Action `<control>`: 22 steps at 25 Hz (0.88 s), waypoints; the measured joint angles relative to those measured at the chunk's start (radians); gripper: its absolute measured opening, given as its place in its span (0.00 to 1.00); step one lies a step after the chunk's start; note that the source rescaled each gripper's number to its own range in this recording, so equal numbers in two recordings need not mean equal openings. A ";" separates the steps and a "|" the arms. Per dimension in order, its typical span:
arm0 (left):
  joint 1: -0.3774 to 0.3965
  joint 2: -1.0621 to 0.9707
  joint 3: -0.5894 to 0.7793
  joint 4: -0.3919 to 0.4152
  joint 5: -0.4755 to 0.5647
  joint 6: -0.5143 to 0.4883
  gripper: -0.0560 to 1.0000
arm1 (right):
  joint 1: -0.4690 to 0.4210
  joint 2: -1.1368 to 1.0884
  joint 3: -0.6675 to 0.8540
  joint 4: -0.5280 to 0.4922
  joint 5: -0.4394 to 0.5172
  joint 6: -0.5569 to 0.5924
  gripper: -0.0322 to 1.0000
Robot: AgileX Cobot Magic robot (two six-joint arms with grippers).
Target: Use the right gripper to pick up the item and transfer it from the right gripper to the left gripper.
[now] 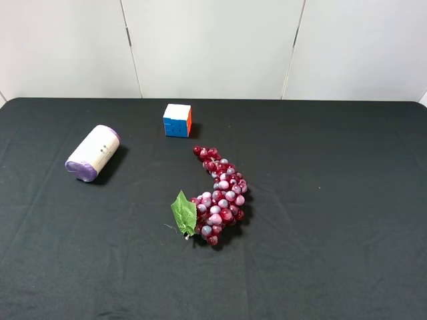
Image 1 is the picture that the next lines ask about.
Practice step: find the purple bag roll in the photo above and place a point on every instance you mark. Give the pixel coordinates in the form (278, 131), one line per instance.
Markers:
(93, 153)

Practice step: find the black tablecloth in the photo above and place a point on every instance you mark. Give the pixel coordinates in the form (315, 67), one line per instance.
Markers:
(335, 224)

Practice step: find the colourful puzzle cube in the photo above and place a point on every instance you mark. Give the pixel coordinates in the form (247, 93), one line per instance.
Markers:
(177, 120)

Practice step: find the red artificial grape bunch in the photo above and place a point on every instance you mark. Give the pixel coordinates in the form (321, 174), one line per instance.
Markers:
(209, 213)

